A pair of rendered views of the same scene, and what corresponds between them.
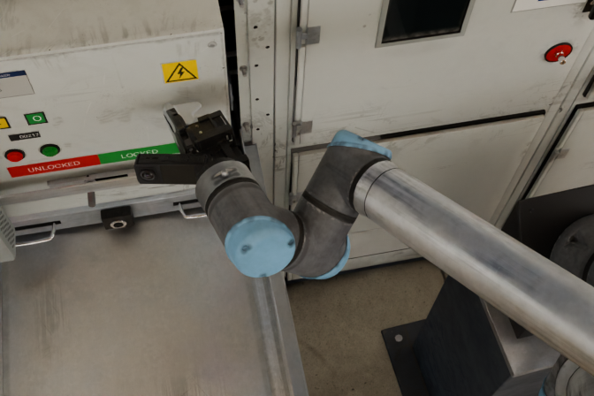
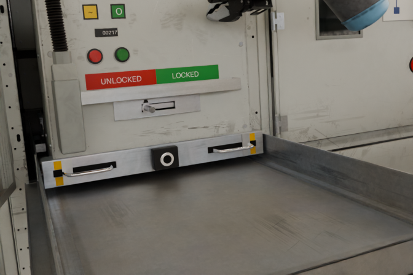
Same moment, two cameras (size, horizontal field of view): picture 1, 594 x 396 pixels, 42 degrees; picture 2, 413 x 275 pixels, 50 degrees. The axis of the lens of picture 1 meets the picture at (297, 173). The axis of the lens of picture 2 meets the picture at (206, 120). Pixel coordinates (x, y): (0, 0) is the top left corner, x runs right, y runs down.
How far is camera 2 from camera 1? 127 cm
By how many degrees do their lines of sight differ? 51
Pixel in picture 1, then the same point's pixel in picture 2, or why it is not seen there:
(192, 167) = not seen: outside the picture
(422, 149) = not seen: hidden behind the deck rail
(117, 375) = (203, 223)
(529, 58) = (402, 68)
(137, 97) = (188, 2)
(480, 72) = (378, 78)
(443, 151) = not seen: hidden behind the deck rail
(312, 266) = not seen: outside the picture
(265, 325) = (326, 185)
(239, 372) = (326, 205)
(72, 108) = (145, 5)
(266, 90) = (254, 83)
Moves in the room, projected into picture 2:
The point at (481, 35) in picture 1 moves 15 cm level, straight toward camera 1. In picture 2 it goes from (372, 40) to (381, 39)
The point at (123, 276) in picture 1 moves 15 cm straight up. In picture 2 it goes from (179, 190) to (174, 121)
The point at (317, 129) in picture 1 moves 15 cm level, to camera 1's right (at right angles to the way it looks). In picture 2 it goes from (291, 127) to (338, 123)
